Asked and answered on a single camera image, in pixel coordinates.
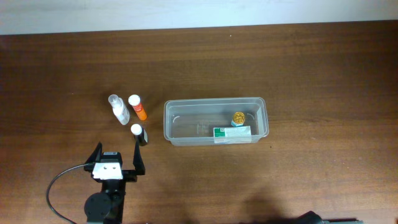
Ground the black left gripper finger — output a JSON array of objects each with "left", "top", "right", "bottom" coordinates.
[
  {"left": 133, "top": 141, "right": 146, "bottom": 175},
  {"left": 85, "top": 142, "right": 102, "bottom": 164}
]

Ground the white green medicine box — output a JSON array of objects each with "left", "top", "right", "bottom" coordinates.
[{"left": 213, "top": 126, "right": 252, "bottom": 144}]

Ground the small jar gold lid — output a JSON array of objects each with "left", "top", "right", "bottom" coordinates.
[{"left": 231, "top": 111, "right": 246, "bottom": 127}]

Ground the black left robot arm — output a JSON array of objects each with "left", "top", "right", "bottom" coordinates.
[{"left": 83, "top": 142, "right": 146, "bottom": 223}]

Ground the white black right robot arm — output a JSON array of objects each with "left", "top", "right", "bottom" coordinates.
[{"left": 292, "top": 211, "right": 364, "bottom": 224}]

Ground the clear plastic container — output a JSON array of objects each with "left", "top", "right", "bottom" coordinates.
[{"left": 164, "top": 97, "right": 269, "bottom": 146}]

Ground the dark bottle white cap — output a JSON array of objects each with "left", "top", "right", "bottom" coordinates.
[{"left": 131, "top": 124, "right": 148, "bottom": 146}]

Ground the white spray bottle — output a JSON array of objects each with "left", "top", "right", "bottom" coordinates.
[{"left": 108, "top": 95, "right": 130, "bottom": 125}]

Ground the orange tablet tube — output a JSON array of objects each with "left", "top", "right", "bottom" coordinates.
[{"left": 128, "top": 95, "right": 147, "bottom": 121}]

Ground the black left camera cable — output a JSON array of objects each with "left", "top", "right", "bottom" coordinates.
[{"left": 45, "top": 162, "right": 94, "bottom": 224}]

